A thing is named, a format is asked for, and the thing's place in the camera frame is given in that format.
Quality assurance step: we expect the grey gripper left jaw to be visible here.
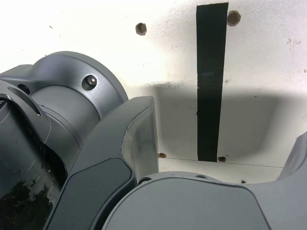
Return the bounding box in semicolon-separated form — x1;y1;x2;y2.
45;95;160;230

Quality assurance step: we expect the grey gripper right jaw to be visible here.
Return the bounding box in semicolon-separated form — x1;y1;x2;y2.
100;130;307;230

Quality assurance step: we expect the black tape strip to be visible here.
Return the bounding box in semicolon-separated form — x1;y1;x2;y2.
196;3;229;162

